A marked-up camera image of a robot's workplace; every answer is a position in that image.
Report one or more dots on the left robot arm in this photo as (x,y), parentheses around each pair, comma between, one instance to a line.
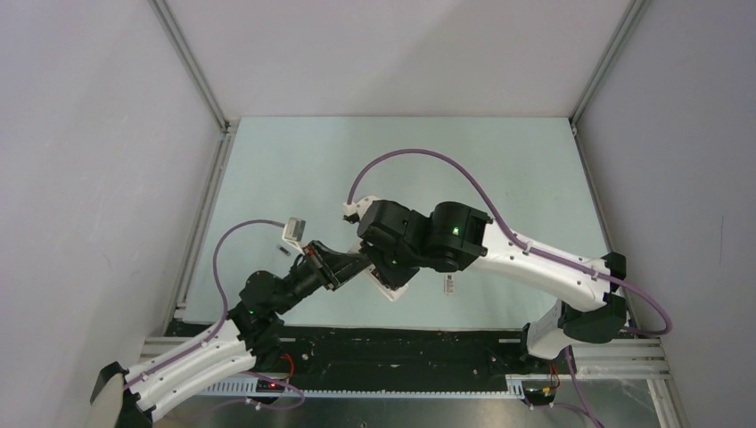
(247,336)

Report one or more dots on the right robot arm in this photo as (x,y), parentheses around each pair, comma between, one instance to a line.
(454,237)

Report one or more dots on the right aluminium frame post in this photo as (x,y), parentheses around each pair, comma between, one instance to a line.
(624,30)

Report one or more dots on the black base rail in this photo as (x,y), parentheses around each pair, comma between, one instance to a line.
(395,360)

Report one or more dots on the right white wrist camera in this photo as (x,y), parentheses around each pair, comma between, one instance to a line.
(352,212)

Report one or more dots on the electronics board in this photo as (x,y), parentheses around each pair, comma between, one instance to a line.
(542,396)
(269,386)

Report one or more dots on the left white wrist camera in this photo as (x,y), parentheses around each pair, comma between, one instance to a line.
(293,231)

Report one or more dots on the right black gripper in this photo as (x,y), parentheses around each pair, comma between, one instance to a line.
(395,278)

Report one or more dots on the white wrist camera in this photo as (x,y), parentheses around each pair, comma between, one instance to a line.
(293,231)
(352,212)

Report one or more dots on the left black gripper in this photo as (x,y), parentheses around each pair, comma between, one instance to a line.
(332,267)

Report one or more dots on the aluminium frame post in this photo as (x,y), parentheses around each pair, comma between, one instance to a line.
(624,30)
(176,36)

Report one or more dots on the grey slotted cable duct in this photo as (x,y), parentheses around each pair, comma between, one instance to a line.
(243,387)

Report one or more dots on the right electronics board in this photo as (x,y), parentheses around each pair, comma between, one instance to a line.
(542,396)

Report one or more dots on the left aluminium frame post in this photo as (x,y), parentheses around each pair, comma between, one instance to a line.
(176,36)

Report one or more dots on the left electronics board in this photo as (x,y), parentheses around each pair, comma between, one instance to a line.
(269,386)

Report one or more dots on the white remote control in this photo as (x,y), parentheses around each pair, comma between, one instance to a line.
(387,277)

